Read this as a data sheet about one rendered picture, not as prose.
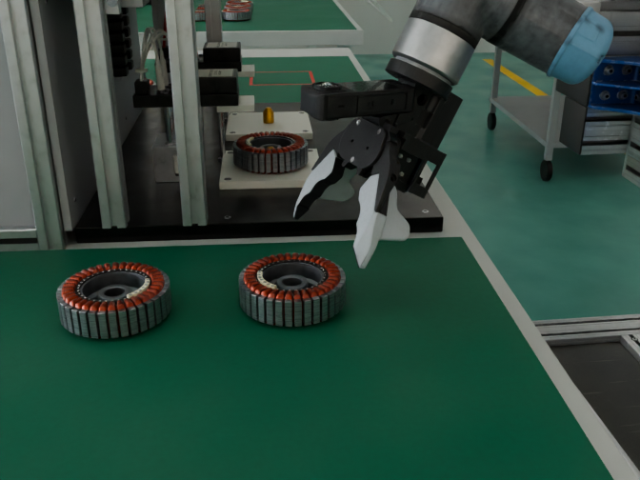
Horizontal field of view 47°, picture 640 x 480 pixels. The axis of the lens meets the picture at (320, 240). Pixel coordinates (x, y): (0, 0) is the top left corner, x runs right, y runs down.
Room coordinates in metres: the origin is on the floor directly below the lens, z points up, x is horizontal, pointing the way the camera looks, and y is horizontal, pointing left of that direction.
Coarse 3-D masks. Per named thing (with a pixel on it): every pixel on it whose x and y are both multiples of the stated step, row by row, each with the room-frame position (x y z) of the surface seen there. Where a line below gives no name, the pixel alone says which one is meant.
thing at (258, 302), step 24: (264, 264) 0.72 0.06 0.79; (288, 264) 0.72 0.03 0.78; (312, 264) 0.72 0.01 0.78; (336, 264) 0.72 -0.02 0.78; (240, 288) 0.67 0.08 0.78; (264, 288) 0.66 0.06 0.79; (288, 288) 0.68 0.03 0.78; (312, 288) 0.66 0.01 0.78; (336, 288) 0.66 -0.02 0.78; (264, 312) 0.64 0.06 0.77; (288, 312) 0.64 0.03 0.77; (312, 312) 0.64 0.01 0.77; (336, 312) 0.66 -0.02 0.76
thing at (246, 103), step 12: (204, 72) 1.06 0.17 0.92; (216, 72) 1.06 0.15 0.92; (228, 72) 1.06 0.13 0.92; (204, 84) 1.03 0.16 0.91; (216, 84) 1.03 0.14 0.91; (228, 84) 1.03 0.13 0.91; (132, 96) 1.02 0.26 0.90; (144, 96) 1.02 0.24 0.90; (156, 96) 1.02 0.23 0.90; (168, 96) 1.02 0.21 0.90; (204, 96) 1.03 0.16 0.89; (216, 96) 1.03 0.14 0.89; (228, 96) 1.03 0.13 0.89; (240, 96) 1.09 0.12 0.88; (252, 96) 1.09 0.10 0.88; (168, 108) 1.03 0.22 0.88; (228, 108) 1.03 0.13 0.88; (240, 108) 1.04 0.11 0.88; (252, 108) 1.04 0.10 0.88; (168, 120) 1.03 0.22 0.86; (168, 132) 1.03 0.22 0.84
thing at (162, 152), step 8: (160, 136) 1.07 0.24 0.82; (160, 144) 1.03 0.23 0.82; (168, 144) 1.03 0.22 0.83; (152, 152) 1.02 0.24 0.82; (160, 152) 1.02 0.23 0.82; (168, 152) 1.02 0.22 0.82; (176, 152) 1.02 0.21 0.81; (160, 160) 1.02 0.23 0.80; (168, 160) 1.02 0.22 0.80; (160, 168) 1.02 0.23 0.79; (168, 168) 1.02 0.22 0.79; (160, 176) 1.02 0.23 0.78; (168, 176) 1.02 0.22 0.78; (176, 176) 1.02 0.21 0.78
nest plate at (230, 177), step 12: (228, 156) 1.11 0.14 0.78; (312, 156) 1.11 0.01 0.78; (228, 168) 1.05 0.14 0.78; (300, 168) 1.05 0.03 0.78; (228, 180) 0.99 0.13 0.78; (240, 180) 0.99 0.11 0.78; (252, 180) 0.99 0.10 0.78; (264, 180) 0.99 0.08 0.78; (276, 180) 1.00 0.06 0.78; (288, 180) 1.00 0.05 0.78; (300, 180) 1.00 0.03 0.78
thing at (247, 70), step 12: (204, 48) 1.27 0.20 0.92; (216, 48) 1.27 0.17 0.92; (228, 48) 1.27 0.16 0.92; (240, 48) 1.30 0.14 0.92; (168, 60) 1.28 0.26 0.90; (204, 60) 1.27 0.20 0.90; (216, 60) 1.27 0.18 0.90; (228, 60) 1.27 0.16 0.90; (240, 60) 1.28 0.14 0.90; (168, 72) 1.26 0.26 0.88; (240, 72) 1.28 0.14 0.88; (252, 72) 1.28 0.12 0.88
